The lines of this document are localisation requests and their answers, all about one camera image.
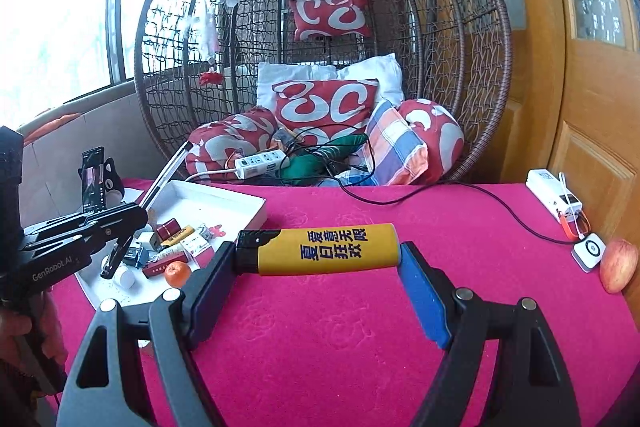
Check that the white tray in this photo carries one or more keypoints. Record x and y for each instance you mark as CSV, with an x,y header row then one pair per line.
x,y
215,202

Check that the magenta tablecloth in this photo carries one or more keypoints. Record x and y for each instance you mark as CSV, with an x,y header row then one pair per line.
x,y
325,357

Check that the small red white cushion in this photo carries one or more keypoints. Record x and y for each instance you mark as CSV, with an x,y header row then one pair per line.
x,y
330,17

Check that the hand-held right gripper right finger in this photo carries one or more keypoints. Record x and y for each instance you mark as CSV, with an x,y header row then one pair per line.
x,y
425,292

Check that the wicker hanging chair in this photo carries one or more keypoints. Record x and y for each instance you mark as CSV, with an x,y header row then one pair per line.
x,y
450,32

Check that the green cloth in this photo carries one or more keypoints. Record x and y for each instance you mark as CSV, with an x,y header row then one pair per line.
x,y
305,164

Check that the plaid pillow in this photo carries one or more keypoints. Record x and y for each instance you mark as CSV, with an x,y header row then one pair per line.
x,y
395,147

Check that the red slim case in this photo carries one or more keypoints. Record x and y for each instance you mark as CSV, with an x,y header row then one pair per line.
x,y
159,268

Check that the square red white cushion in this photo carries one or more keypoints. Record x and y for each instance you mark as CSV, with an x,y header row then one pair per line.
x,y
325,107

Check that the black cat phone holder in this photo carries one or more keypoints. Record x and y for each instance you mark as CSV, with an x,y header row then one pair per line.
x,y
115,182

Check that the orange tangerine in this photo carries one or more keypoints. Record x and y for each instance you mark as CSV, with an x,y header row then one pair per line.
x,y
178,273

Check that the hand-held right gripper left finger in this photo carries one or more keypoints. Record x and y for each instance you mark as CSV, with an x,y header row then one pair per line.
x,y
210,297

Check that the red white small box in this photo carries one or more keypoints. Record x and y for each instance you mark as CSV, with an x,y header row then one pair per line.
x,y
196,244

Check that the person's left hand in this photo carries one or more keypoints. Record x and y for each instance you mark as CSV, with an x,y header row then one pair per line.
x,y
50,327

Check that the white power strip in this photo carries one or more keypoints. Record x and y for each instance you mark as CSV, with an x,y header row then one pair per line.
x,y
260,164

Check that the red apple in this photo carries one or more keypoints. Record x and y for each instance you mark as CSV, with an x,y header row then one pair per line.
x,y
620,264

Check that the white charger plug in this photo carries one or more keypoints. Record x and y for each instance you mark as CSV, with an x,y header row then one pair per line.
x,y
145,242

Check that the red white bolster cushion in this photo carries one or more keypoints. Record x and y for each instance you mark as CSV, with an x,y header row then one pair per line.
x,y
440,132
220,142

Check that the white power bank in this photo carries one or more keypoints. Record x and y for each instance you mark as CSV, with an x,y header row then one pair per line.
x,y
545,187

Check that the window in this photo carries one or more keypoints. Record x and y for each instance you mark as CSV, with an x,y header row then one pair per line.
x,y
50,7

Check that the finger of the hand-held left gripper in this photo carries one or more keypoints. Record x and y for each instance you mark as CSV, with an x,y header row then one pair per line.
x,y
85,214
100,232

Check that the red hanging ornament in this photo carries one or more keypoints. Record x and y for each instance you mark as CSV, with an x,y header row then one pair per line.
x,y
211,78

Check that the black smartphone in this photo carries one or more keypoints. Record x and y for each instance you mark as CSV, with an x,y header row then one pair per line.
x,y
95,179

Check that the white pillow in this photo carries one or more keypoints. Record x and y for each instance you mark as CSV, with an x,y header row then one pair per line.
x,y
370,69

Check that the small white square device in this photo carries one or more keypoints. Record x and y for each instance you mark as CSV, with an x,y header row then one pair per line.
x,y
589,252

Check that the white plastic bottle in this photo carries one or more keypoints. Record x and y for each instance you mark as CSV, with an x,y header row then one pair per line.
x,y
125,279

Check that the black clear pen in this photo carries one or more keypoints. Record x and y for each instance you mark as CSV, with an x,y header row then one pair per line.
x,y
165,177

